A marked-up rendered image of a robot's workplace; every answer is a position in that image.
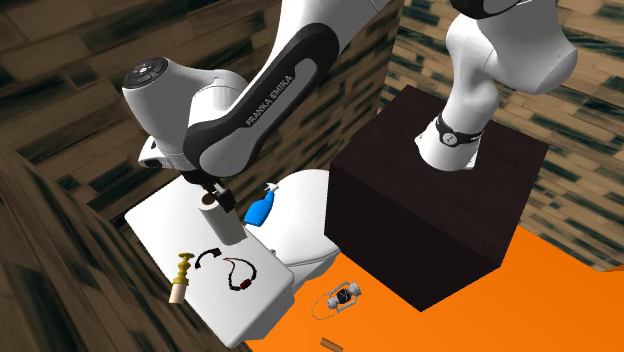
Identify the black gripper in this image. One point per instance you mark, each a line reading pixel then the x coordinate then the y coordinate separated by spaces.
pixel 196 176

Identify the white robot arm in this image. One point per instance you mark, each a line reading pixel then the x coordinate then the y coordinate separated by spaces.
pixel 214 122

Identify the white paper towel roll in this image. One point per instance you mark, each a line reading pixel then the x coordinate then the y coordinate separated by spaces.
pixel 222 223

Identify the blue spray bottle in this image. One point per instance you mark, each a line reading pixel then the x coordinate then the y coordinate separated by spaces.
pixel 260 209

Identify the black curved headband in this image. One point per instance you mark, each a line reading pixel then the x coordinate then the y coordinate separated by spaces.
pixel 204 256

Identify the yellow and beige candlestick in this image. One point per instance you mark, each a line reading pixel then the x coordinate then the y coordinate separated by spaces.
pixel 180 278

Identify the small brown wooden block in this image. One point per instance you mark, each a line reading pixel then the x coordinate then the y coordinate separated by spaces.
pixel 331 344

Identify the dark robot stand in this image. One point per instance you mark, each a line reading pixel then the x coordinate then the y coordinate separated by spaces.
pixel 419 214

